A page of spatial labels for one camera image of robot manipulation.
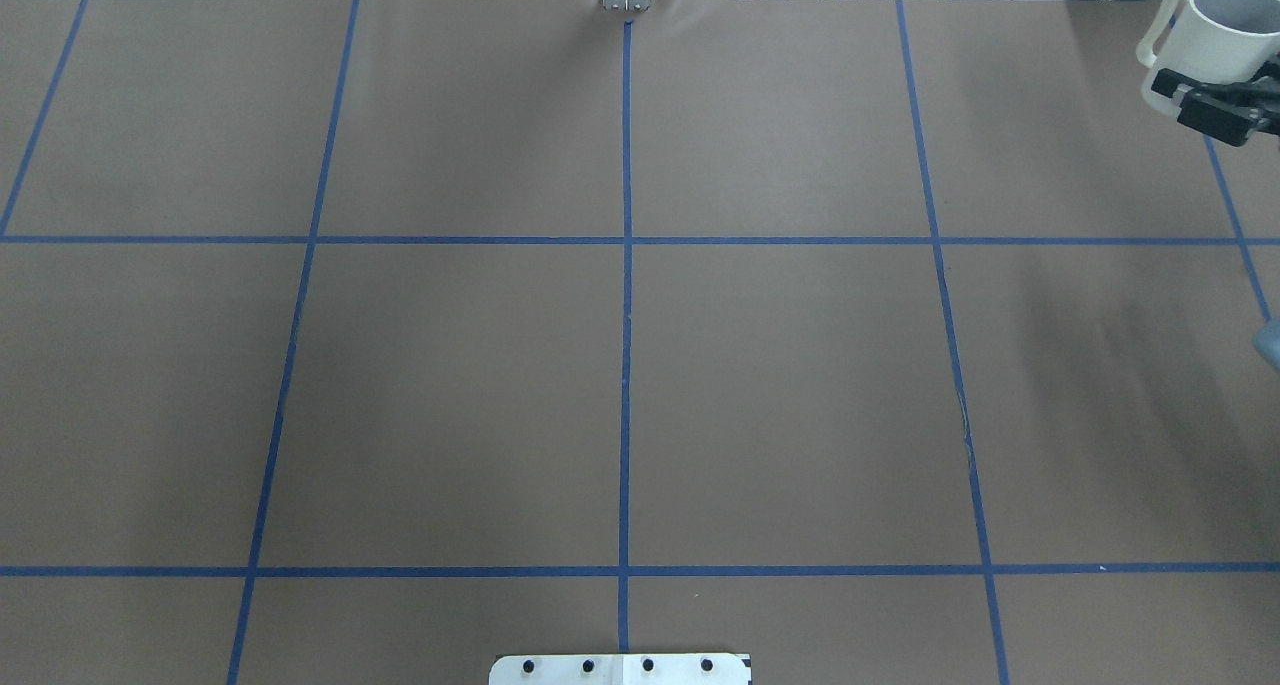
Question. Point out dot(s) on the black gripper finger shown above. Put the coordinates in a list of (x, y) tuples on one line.
[(1229, 113)]

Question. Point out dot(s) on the white plastic mug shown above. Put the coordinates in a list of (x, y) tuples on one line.
[(1211, 41)]

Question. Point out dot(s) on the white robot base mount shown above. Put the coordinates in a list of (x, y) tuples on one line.
[(619, 668)]

